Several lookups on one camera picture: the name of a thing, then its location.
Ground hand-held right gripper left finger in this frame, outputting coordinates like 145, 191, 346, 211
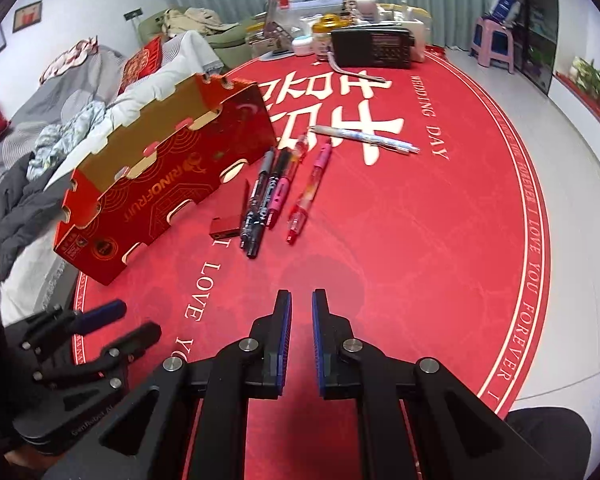
40, 289, 294, 480

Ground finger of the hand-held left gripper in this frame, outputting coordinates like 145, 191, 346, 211
21, 300, 128, 357
31, 322, 163, 392

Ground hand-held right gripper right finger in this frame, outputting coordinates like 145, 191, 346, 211
311, 288, 548, 480

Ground bundle of black markers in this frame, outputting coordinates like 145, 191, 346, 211
246, 148, 294, 260

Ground grey-capped black marker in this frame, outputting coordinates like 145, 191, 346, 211
239, 147, 277, 252

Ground pink and red clear pen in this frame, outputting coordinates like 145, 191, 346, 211
285, 139, 334, 246

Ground red cardboard box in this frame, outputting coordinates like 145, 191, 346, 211
54, 72, 280, 287

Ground white patterned pen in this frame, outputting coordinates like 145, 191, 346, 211
309, 124, 422, 157

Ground red round printed mat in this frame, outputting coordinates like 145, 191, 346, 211
72, 47, 552, 480

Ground dark grey blanket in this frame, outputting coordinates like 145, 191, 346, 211
0, 159, 68, 283

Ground small flat red case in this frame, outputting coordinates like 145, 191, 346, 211
208, 180, 251, 242

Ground floral cloth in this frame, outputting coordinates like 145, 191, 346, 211
26, 99, 107, 182

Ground red and gold cushion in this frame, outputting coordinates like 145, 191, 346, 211
119, 37, 164, 94

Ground silver radio antenna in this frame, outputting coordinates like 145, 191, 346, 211
326, 54, 389, 84

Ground black radio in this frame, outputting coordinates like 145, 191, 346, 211
329, 27, 414, 70

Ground green armchair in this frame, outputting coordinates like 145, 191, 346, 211
137, 7, 254, 67

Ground gold-lidded jar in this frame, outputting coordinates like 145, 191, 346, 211
312, 14, 354, 57

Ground beige clothing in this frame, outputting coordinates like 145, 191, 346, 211
162, 7, 227, 39

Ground metal desk stand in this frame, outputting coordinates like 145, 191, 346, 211
249, 0, 294, 57

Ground white plastic container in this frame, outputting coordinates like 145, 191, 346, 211
376, 2, 434, 64

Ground pink plastic stool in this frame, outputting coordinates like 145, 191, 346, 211
469, 15, 517, 74

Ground green potted plants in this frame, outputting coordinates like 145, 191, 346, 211
569, 56, 600, 112

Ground black shelf cabinet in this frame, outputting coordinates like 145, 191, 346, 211
499, 0, 561, 97

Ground white and blue bag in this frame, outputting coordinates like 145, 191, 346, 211
487, 0, 522, 24

